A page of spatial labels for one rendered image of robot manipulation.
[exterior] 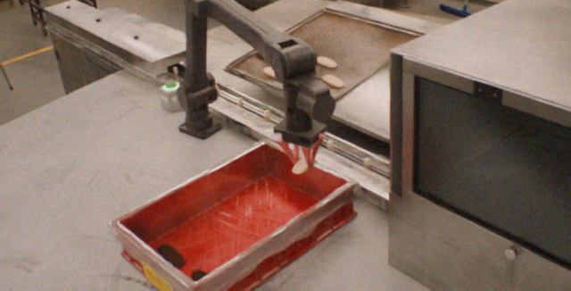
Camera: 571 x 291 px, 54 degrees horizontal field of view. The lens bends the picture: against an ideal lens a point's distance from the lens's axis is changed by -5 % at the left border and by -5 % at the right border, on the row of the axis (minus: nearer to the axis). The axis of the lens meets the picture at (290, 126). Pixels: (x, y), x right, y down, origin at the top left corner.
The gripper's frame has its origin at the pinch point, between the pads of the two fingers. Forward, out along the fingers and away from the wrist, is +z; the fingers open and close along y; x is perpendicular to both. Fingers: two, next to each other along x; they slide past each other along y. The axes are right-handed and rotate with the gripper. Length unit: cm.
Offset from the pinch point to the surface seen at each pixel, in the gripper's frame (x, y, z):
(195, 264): -26.1, -12.7, 15.4
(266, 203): 0.3, -12.4, 15.5
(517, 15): 22, 39, -32
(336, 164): 18.4, -2.4, 11.8
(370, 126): 36.3, -1.6, 9.3
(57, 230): -34, -53, 16
